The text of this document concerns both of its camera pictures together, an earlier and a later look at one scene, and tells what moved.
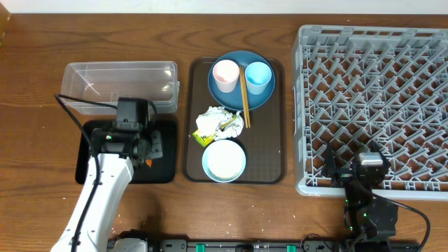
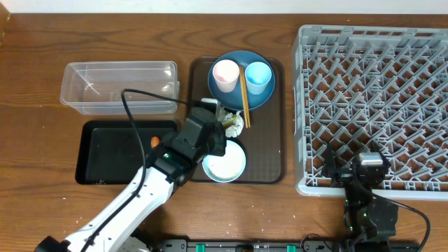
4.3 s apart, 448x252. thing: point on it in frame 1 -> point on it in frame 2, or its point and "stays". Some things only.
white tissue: (231, 124) stays
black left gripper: (158, 151) -> (222, 137)
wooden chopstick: (246, 115) stays
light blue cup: (257, 75) stays
